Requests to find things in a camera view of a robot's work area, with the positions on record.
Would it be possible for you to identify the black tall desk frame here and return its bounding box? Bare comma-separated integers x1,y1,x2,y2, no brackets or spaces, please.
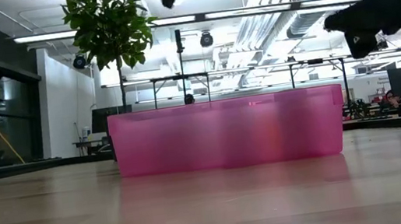
149,70,213,110
287,54,353,115

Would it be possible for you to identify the long ceiling light strip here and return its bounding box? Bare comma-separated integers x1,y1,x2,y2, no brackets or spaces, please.
12,0,369,51

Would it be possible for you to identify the green leafy plant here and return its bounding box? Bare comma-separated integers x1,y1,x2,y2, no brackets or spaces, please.
59,0,169,115

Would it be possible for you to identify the person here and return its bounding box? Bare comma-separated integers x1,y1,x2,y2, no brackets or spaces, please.
382,87,401,110
183,93,197,107

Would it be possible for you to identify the black tripod stand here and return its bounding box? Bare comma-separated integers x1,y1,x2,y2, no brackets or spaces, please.
171,27,193,107

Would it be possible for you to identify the pink translucent plastic basket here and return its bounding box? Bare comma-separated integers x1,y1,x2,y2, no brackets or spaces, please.
105,82,352,187

